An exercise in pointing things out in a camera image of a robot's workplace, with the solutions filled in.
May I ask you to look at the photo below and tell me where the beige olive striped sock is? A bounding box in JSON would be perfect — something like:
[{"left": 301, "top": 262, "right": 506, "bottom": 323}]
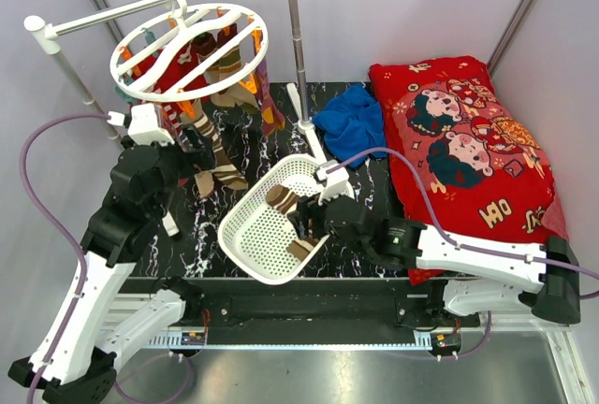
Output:
[{"left": 210, "top": 24, "right": 258, "bottom": 114}]

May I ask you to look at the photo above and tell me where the white round clip hanger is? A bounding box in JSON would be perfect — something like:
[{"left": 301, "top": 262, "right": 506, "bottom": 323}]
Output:
[{"left": 110, "top": 0, "right": 269, "bottom": 103}]

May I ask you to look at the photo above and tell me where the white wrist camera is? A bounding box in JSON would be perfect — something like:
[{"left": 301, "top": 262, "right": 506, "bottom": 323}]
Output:
[
  {"left": 108, "top": 103, "right": 175, "bottom": 147},
  {"left": 315, "top": 160, "right": 349, "bottom": 205}
]

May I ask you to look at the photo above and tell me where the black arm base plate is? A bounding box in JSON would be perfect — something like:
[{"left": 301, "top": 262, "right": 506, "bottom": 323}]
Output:
[{"left": 193, "top": 278, "right": 482, "bottom": 349}]

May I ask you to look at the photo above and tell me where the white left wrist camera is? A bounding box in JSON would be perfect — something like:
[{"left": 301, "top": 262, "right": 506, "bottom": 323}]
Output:
[{"left": 108, "top": 103, "right": 175, "bottom": 147}]

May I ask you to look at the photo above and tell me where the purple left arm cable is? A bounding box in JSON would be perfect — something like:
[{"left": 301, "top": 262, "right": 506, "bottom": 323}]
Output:
[{"left": 18, "top": 112, "right": 118, "bottom": 404}]

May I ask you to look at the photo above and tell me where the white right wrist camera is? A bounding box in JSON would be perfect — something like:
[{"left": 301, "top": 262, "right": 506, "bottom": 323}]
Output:
[{"left": 315, "top": 160, "right": 349, "bottom": 205}]

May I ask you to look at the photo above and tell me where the purple striped sock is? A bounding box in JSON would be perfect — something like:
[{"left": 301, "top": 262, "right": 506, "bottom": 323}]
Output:
[{"left": 254, "top": 59, "right": 285, "bottom": 137}]

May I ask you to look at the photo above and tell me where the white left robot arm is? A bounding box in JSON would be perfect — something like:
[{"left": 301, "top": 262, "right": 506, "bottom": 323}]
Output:
[{"left": 8, "top": 124, "right": 215, "bottom": 403}]

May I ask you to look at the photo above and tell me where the blue towel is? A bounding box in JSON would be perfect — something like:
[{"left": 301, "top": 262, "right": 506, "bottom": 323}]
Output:
[{"left": 313, "top": 84, "right": 387, "bottom": 162}]

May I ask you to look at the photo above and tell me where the red white santa sock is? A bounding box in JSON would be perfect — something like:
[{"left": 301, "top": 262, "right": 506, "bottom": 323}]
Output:
[{"left": 138, "top": 42, "right": 208, "bottom": 94}]

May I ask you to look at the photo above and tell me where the white drying rack frame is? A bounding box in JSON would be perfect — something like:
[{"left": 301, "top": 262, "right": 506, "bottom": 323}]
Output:
[{"left": 23, "top": 0, "right": 327, "bottom": 167}]

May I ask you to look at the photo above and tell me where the brown white striped sock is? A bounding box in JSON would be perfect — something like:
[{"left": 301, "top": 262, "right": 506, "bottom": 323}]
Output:
[{"left": 266, "top": 184, "right": 319, "bottom": 261}]

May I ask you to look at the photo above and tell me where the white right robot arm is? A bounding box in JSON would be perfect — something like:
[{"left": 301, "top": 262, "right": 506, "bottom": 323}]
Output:
[{"left": 279, "top": 195, "right": 581, "bottom": 326}]

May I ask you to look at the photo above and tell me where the red cartoon print pillow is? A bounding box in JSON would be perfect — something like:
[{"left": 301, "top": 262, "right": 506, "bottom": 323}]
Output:
[{"left": 367, "top": 54, "right": 570, "bottom": 286}]

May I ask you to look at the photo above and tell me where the white perforated plastic basket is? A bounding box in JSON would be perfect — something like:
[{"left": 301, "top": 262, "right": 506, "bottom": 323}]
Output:
[{"left": 218, "top": 154, "right": 325, "bottom": 285}]

